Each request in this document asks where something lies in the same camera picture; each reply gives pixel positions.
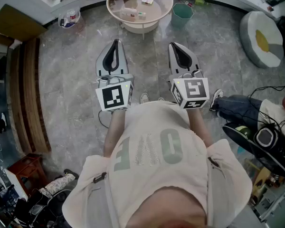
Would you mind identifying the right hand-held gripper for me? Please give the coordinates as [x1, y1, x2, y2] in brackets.
[168, 41, 210, 110]

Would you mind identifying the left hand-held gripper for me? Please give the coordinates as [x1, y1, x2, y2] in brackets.
[95, 38, 135, 113]

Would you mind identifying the green waste bin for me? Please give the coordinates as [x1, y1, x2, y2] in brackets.
[170, 3, 194, 28]

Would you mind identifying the clear plastic bottle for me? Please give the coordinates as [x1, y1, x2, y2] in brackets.
[119, 7, 147, 21]

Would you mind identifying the person's left forearm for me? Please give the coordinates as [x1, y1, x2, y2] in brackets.
[103, 109, 127, 158]

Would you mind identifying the person's right forearm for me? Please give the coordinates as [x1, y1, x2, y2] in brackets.
[185, 107, 214, 149]

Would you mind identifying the pink basket with plastic bag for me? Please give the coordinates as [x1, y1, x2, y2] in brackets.
[57, 7, 83, 29]

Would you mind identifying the grey white egg cushion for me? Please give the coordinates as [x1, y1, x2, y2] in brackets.
[239, 10, 285, 68]

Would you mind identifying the brown cardboard sheet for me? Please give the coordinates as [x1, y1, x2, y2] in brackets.
[0, 3, 48, 42]

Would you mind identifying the black pouch white trim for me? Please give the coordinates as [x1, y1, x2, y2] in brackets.
[253, 124, 278, 148]

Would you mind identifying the person's white printed shirt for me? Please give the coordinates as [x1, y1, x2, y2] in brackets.
[61, 100, 254, 228]

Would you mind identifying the red-brown wooden table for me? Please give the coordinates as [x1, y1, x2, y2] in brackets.
[7, 153, 49, 197]

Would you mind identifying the black striped bag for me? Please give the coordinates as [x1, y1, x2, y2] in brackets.
[14, 191, 69, 228]

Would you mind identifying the black cable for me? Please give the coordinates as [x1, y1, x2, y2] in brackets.
[98, 110, 110, 129]

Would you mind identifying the grey shoulder strap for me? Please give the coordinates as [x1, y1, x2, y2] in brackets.
[92, 172, 121, 228]
[208, 157, 226, 223]

